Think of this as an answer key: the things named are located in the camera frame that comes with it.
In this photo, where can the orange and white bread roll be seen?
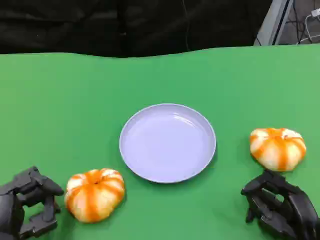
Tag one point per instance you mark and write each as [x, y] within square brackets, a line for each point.
[95, 197]
[277, 150]

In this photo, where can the grey metal frame post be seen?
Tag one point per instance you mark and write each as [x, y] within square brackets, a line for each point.
[273, 22]

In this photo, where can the lilac plate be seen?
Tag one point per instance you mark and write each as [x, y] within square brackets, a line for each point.
[167, 143]

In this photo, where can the black backdrop curtain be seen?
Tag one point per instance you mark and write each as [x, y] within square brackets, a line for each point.
[100, 25]

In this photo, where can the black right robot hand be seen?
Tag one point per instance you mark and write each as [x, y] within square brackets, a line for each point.
[295, 210]

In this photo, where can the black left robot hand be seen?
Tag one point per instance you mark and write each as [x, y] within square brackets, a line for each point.
[15, 197]

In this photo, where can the green table cloth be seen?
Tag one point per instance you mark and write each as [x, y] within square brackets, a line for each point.
[75, 112]

